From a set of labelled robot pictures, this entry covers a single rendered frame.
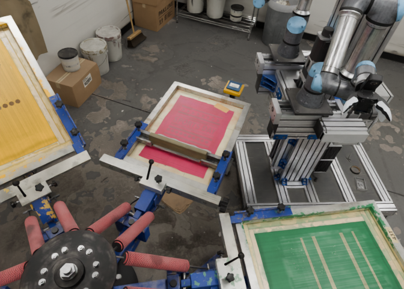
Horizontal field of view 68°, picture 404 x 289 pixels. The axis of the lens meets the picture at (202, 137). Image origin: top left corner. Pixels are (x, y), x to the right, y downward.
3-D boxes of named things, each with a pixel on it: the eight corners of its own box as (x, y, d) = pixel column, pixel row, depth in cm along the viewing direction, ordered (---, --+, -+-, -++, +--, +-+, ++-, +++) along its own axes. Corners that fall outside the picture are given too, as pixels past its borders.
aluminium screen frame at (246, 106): (174, 85, 222) (174, 80, 219) (250, 107, 210) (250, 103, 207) (117, 161, 171) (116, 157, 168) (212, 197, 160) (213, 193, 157)
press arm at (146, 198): (151, 184, 158) (150, 179, 154) (161, 188, 157) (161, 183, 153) (134, 212, 147) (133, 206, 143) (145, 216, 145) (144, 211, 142)
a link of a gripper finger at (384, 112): (392, 128, 105) (375, 112, 111) (399, 116, 100) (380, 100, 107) (385, 130, 104) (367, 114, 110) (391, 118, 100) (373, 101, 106)
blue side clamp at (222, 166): (223, 155, 181) (224, 148, 176) (231, 158, 180) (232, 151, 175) (205, 195, 161) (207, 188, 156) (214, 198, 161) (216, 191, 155)
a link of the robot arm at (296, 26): (281, 41, 195) (287, 21, 185) (285, 32, 204) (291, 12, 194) (299, 46, 192) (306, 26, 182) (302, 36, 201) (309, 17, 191)
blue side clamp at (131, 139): (142, 128, 192) (140, 120, 186) (148, 130, 191) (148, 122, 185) (116, 161, 172) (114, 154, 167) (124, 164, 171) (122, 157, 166)
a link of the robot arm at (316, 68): (305, 77, 170) (313, 56, 160) (329, 83, 167) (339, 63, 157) (302, 89, 162) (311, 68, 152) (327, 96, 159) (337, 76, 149)
